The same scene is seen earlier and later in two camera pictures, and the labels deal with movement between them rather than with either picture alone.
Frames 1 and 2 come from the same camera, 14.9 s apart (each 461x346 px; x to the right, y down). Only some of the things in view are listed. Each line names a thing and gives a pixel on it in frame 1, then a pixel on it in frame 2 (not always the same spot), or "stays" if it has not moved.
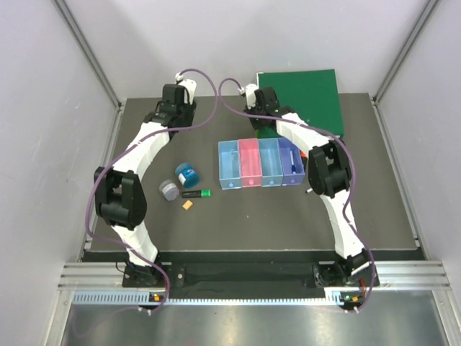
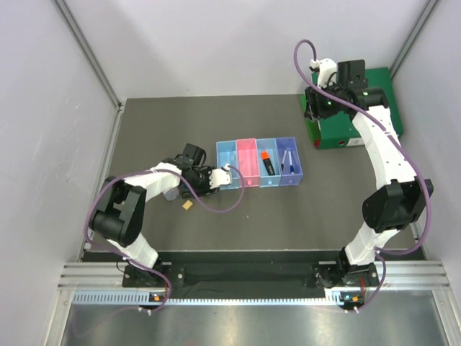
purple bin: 292,165 stays
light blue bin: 229,163 stays
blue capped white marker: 292,163 stays
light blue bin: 271,174 stays
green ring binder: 310,96 -> 343,130
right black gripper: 256,125 -> 314,110
